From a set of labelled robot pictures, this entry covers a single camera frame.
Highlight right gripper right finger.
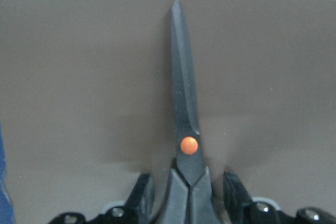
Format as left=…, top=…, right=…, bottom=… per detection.
left=223, top=172, right=280, bottom=223

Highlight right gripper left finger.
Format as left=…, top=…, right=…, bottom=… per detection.
left=100, top=174, right=154, bottom=223

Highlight black orange scissors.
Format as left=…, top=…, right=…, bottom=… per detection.
left=157, top=0, right=223, bottom=223

